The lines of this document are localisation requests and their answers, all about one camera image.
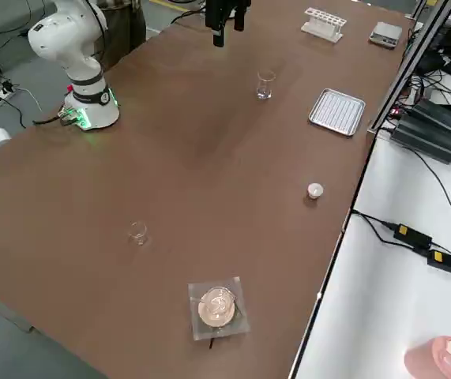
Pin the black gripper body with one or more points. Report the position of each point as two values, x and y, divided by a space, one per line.
221 10

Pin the clear glass beaker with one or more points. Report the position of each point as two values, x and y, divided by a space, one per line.
265 85

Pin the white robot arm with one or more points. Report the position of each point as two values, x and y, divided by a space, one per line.
71 47

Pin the white test tube rack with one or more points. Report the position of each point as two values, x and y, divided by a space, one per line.
322 29

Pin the small glass beaker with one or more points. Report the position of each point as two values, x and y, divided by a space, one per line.
138 235

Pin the ribbed metal tray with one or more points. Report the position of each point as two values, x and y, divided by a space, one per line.
337 112

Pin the silver digital scale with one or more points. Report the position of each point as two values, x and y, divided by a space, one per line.
385 31

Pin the small white cup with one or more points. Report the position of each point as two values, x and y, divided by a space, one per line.
315 190

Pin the black ribbed power supply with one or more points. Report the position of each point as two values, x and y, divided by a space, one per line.
446 118
426 138

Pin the white floor power strip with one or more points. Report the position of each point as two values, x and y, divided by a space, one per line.
0 98

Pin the round glass flask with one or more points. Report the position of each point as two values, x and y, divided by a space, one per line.
217 308

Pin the black adapter yellow label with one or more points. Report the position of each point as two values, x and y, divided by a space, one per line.
412 237
446 260

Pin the black tripod stand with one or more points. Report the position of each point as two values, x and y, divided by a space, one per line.
241 327

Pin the pink plastic pitcher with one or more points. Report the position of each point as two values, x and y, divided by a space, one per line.
430 359

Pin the aluminium frame post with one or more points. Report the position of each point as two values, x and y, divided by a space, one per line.
408 71

